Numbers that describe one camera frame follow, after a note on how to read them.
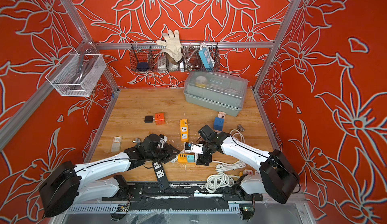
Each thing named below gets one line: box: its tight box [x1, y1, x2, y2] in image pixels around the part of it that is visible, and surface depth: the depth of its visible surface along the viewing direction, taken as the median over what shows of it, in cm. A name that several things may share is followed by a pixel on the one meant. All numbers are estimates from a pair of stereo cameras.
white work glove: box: [156, 29, 183, 65], surface depth 90 cm
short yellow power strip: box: [179, 118, 189, 142], surface depth 95 cm
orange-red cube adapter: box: [154, 112, 166, 126], surface depth 99 cm
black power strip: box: [152, 160, 170, 191], surface depth 77 cm
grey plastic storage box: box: [183, 71, 249, 118], surface depth 99 cm
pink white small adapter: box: [217, 110, 226, 120], surface depth 102 cm
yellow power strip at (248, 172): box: [242, 169, 254, 176], surface depth 74 cm
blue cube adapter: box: [213, 117, 225, 133], surface depth 92 cm
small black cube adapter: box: [144, 115, 154, 124], surface depth 103 cm
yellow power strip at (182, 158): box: [177, 152, 197, 165], surface depth 84 cm
